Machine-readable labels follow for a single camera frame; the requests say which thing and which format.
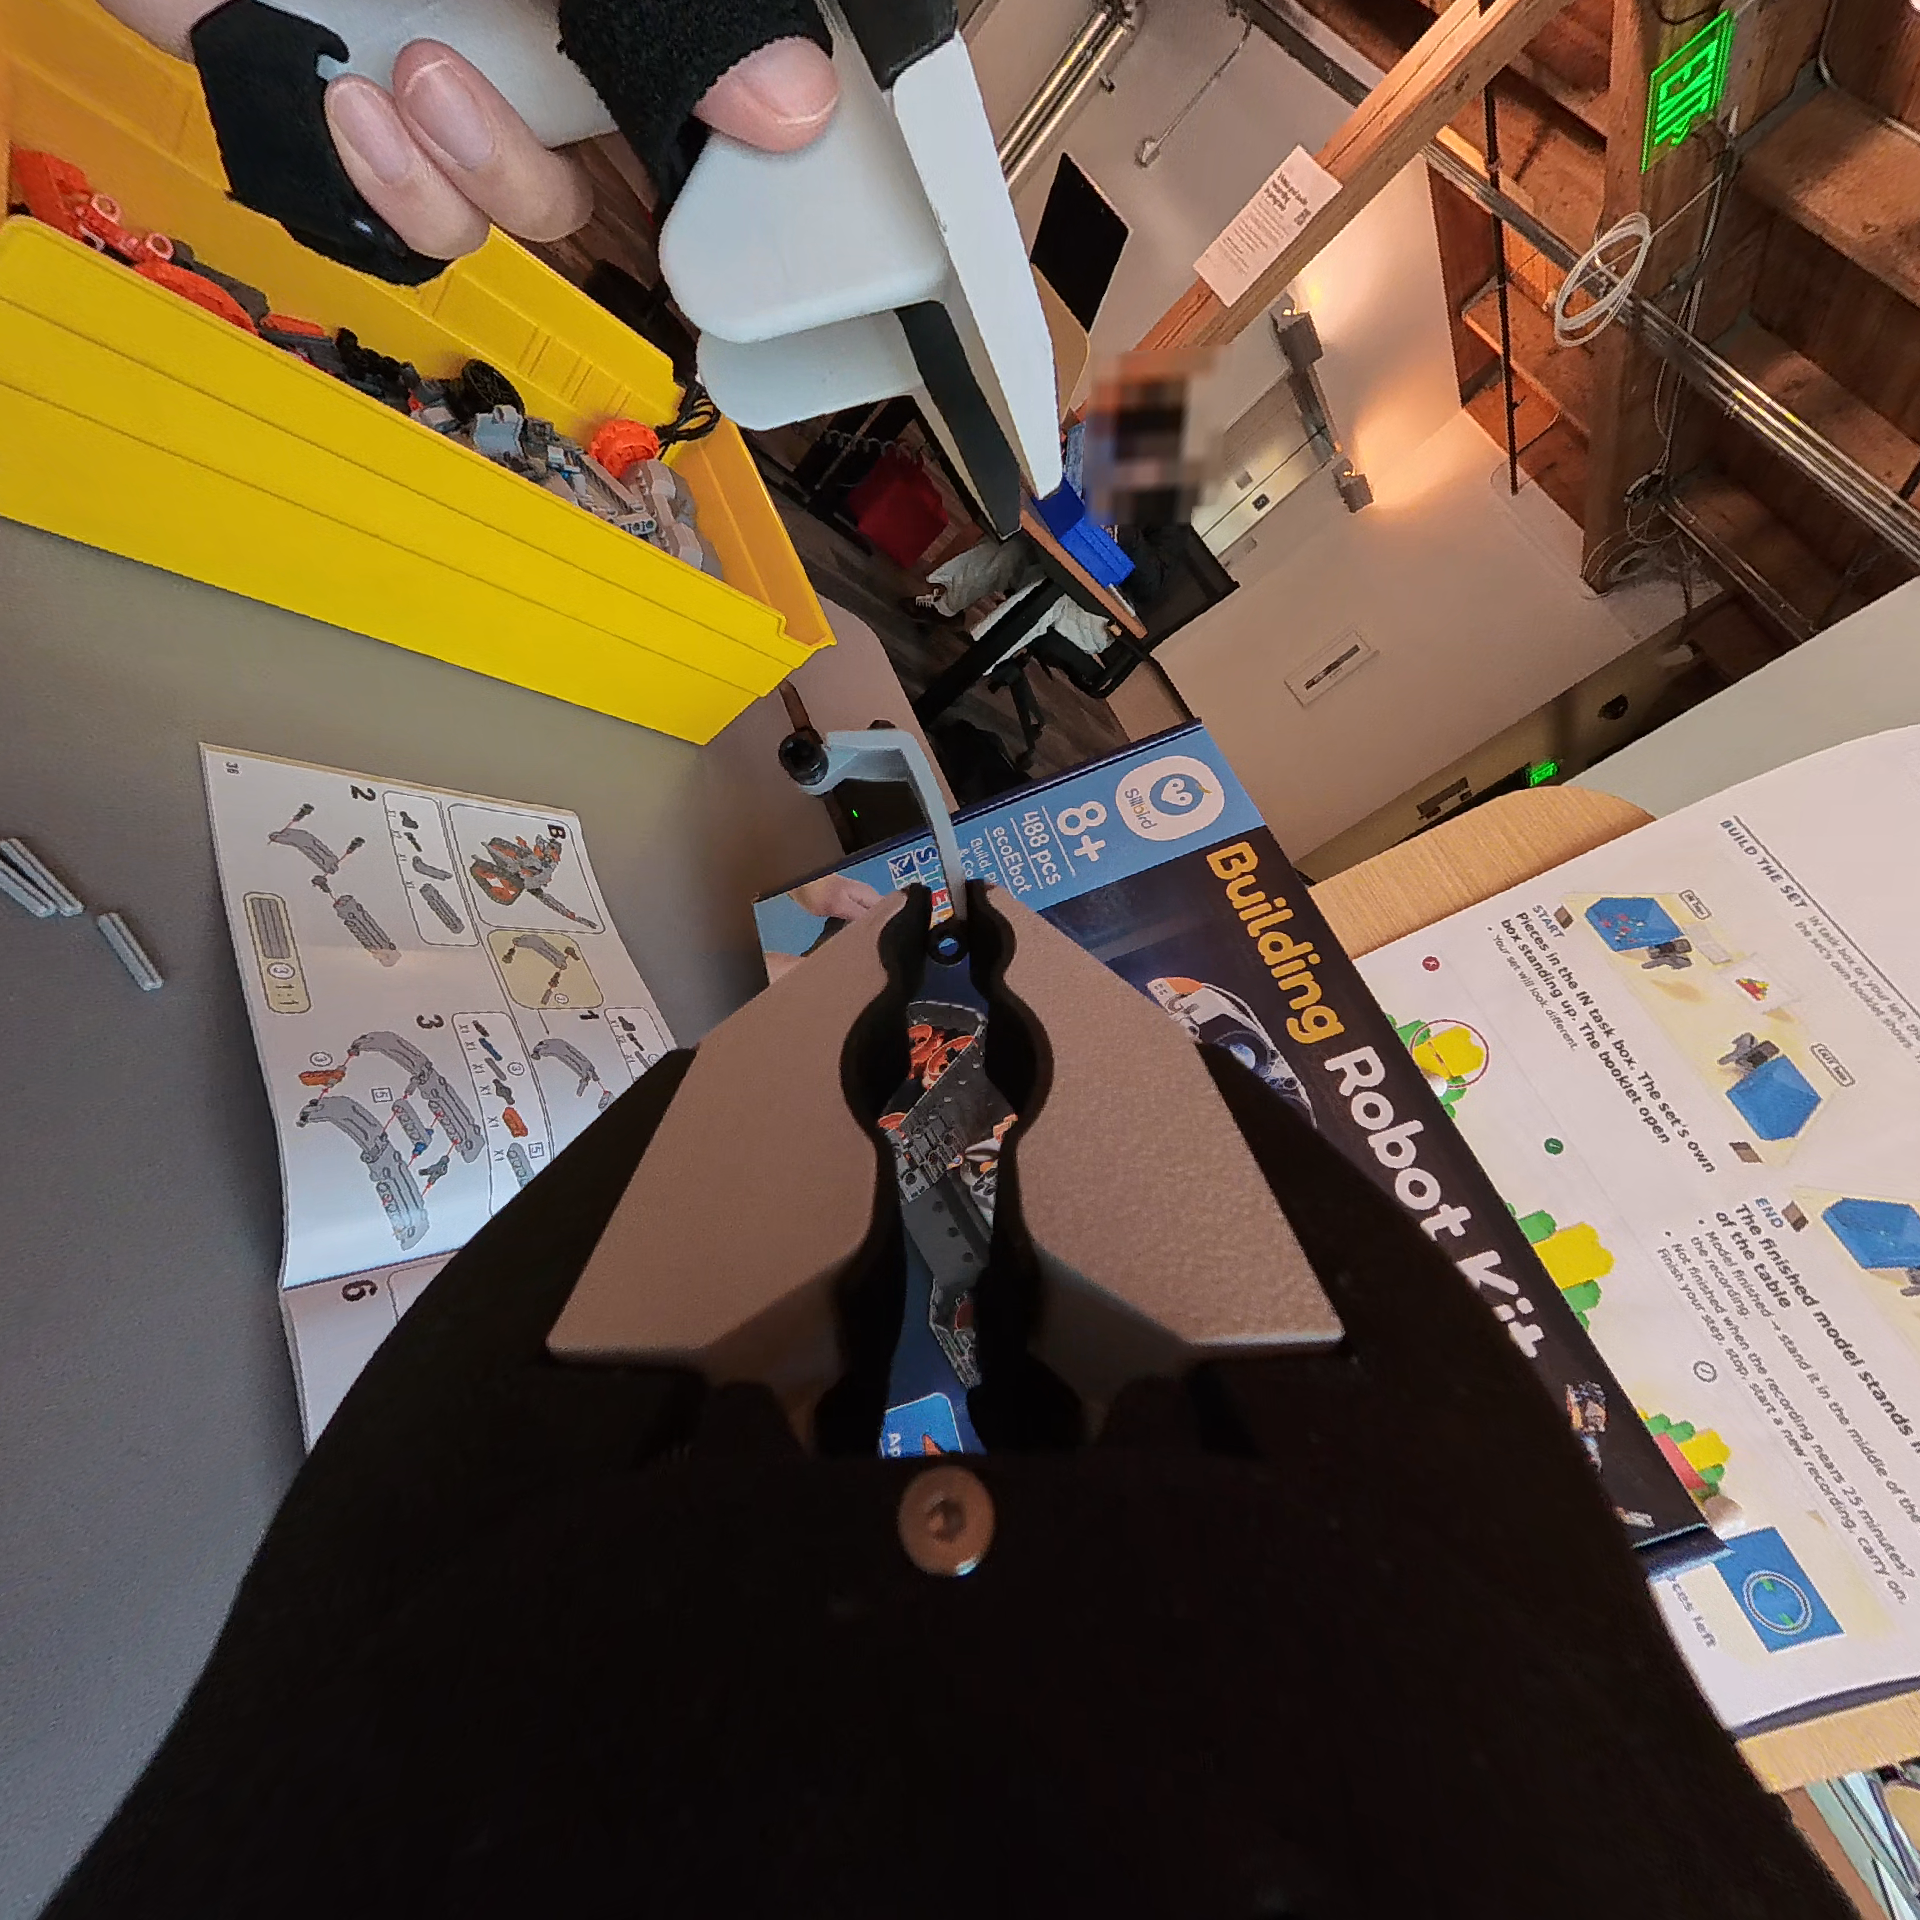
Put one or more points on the green exit sign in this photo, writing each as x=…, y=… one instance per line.
x=1687, y=90

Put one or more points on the blue storage bin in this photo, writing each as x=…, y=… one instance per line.
x=1089, y=539

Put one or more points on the open instruction booklet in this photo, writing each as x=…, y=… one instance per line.
x=377, y=1049

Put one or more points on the short grey pin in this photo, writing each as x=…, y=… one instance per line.
x=131, y=950

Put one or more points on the light grey bent beam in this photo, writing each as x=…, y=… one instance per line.
x=885, y=755

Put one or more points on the black flat panel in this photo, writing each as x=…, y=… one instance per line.
x=1081, y=240

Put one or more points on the white paper sign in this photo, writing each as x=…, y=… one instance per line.
x=1267, y=223

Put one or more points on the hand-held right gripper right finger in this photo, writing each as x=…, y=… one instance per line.
x=1172, y=1201

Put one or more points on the yellow plastic bin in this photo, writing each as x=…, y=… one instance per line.
x=377, y=524

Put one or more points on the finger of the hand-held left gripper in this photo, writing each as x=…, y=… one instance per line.
x=841, y=225
x=810, y=376

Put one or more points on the grey desk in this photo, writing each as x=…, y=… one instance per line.
x=121, y=1201

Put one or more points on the blue robot kit box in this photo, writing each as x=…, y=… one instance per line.
x=1350, y=1020

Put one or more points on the beige chair back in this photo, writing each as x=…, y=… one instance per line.
x=1069, y=353

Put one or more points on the black device green light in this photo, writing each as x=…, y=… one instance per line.
x=870, y=833

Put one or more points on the printed task sheet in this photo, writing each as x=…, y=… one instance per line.
x=1725, y=1275

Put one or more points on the person's left hand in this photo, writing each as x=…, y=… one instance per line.
x=451, y=164

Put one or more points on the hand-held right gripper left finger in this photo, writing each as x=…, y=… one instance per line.
x=722, y=1201

